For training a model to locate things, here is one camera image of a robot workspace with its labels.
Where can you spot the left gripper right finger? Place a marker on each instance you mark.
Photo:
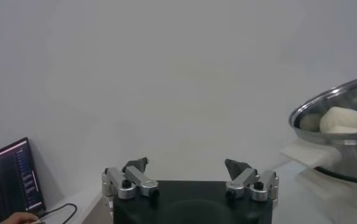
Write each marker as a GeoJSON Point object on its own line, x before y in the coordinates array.
{"type": "Point", "coordinates": [242, 182]}

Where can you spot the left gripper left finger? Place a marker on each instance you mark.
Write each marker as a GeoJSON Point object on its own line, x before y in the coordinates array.
{"type": "Point", "coordinates": [142, 182]}

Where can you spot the white steamed baozi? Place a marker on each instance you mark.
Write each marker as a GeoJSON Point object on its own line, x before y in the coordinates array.
{"type": "Point", "coordinates": [343, 118]}
{"type": "Point", "coordinates": [346, 130]}

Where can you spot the stainless steel steamer basket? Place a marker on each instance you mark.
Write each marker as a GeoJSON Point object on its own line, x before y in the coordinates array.
{"type": "Point", "coordinates": [349, 158]}

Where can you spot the person's bare hand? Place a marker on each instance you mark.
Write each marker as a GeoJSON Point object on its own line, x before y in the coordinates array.
{"type": "Point", "coordinates": [20, 218]}

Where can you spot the black laptop with dark screen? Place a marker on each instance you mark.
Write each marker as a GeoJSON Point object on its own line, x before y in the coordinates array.
{"type": "Point", "coordinates": [8, 182]}

